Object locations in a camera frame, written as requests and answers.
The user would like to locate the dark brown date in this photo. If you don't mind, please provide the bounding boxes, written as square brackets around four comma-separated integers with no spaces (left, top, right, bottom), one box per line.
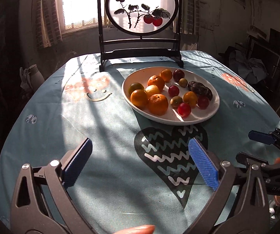
[198,88,214,101]
[188,81,205,94]

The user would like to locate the white jug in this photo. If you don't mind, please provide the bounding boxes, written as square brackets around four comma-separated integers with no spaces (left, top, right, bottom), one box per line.
[20,65,45,92]

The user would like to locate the small orange kumquat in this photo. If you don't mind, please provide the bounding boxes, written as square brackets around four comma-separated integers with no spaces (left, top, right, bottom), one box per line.
[160,69,173,82]

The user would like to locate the orange mandarin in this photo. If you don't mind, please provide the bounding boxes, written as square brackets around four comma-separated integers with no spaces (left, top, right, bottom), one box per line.
[147,75,165,90]
[147,94,169,116]

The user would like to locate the light blue printed tablecloth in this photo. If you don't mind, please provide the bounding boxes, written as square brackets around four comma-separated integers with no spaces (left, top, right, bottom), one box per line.
[0,51,280,234]

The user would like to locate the pile of clothes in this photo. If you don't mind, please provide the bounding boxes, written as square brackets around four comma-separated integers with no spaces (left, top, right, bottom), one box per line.
[228,46,269,83]

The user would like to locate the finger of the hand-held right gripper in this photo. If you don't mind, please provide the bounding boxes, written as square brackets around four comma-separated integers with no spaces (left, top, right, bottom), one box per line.
[248,128,280,152]
[236,152,280,176]

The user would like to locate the round painted table screen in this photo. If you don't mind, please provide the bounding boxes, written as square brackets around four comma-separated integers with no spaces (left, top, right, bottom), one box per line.
[97,0,184,72]

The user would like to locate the smooth orange kumquat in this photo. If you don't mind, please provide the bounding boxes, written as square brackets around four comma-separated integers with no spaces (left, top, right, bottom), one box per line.
[130,89,148,109]

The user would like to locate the checked curtain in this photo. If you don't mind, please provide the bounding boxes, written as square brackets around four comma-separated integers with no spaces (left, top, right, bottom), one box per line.
[179,0,200,36]
[33,0,64,49]

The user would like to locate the yellow cherry tomato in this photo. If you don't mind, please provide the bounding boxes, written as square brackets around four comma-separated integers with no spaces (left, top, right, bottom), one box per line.
[145,85,161,97]

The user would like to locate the dark red cherry tomato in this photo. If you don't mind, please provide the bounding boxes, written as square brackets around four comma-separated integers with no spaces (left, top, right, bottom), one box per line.
[173,69,185,82]

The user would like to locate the smooth orange tomato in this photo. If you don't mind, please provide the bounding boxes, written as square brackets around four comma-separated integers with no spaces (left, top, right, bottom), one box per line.
[183,91,198,108]

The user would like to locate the white plate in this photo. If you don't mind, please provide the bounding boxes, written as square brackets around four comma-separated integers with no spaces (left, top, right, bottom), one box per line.
[121,66,220,126]

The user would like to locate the person's left hand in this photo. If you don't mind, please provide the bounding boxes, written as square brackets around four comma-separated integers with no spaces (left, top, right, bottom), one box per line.
[111,225,155,234]

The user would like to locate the stack of dark frames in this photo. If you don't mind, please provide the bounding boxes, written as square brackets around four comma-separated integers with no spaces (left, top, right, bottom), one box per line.
[247,28,280,78]

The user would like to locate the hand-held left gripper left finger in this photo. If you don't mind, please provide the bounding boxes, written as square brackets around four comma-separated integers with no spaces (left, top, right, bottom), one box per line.
[10,137,99,234]

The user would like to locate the green-red cherry tomato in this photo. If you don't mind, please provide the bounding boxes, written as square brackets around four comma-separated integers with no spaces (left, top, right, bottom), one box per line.
[170,96,183,108]

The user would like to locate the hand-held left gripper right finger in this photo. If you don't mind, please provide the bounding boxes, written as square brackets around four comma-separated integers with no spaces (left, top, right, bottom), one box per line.
[180,137,271,234]

